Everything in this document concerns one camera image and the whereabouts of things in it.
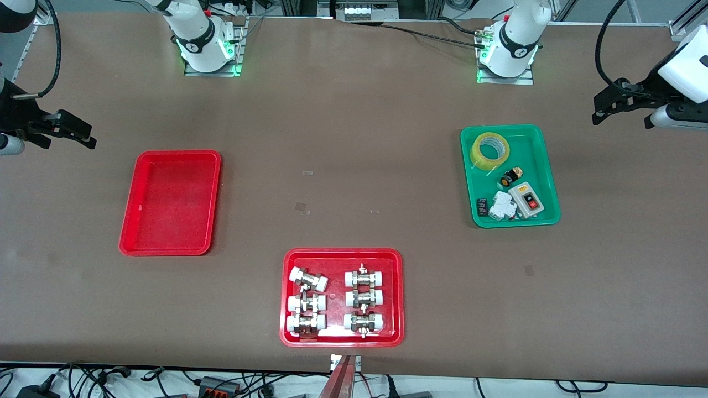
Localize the reddish aluminium camera bar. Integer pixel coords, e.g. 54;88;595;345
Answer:
317;354;362;398

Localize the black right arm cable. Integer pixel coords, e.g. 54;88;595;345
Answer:
11;0;61;101

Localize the aluminium frame profile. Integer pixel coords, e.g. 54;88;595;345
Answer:
668;0;708;43
10;11;56;83

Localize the black cable on table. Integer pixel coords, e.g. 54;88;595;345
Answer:
382;24;487;48
436;17;490;37

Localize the empty red plastic tray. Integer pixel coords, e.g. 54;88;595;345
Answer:
118;150;222;257

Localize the yellow tape roll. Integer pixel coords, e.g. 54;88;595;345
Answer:
470;132;511;171

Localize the black power adapter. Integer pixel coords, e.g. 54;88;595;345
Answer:
17;384;59;398

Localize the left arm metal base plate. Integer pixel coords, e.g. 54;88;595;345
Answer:
477;25;535;86

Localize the grey switch box red button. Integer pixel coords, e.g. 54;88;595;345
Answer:
509;181;545;218

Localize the black floor cable loop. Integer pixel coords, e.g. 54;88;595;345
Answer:
555;379;610;394

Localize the white circuit breaker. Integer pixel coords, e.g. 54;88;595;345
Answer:
488;191;519;222

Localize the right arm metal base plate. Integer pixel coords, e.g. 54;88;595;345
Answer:
184;17;247;77

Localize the black orange power box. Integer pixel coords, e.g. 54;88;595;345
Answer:
197;375;242;397

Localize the green plastic tray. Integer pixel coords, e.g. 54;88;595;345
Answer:
460;124;561;228

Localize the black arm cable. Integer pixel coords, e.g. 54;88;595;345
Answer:
11;0;61;101
595;0;637;89

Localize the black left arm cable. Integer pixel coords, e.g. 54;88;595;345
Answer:
595;0;637;89

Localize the white capped metal pipe fitting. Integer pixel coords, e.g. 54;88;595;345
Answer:
286;313;327;337
289;267;329;292
343;311;386;338
345;287;385;308
287;293;327;314
345;264;386;289

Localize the red tray with fittings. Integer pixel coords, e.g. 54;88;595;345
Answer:
279;248;405;348

